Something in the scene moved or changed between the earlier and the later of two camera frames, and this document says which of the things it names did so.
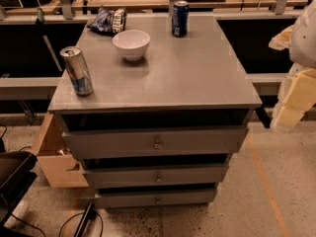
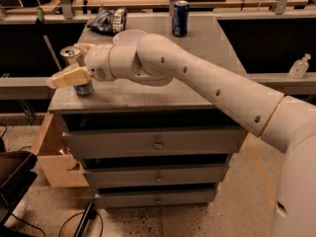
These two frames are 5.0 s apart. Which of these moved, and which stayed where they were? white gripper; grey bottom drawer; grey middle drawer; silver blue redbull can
Moved: white gripper
Stayed: grey middle drawer; silver blue redbull can; grey bottom drawer
